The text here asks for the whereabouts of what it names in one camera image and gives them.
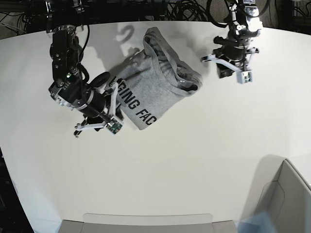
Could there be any blue blurred object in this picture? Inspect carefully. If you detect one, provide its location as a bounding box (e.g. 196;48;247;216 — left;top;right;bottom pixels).
236;212;276;233

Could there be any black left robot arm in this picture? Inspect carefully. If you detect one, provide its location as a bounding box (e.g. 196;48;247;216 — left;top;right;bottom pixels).
201;0;270;84

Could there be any beige tray at bottom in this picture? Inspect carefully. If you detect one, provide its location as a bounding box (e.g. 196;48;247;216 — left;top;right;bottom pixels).
58;213;237;233

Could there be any beige bin at right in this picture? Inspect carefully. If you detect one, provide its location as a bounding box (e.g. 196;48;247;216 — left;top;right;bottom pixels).
256;160;311;233

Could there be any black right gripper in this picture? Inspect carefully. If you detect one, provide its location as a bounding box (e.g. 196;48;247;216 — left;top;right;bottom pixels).
79;72;124;125

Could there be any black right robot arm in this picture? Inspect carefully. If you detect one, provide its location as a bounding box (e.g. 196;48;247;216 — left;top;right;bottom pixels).
45;0;123;130

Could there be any grey T-shirt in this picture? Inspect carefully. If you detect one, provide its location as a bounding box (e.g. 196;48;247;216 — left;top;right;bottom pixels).
109;27;202;130

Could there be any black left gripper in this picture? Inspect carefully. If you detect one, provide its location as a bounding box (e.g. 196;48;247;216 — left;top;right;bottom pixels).
213;36;250;79

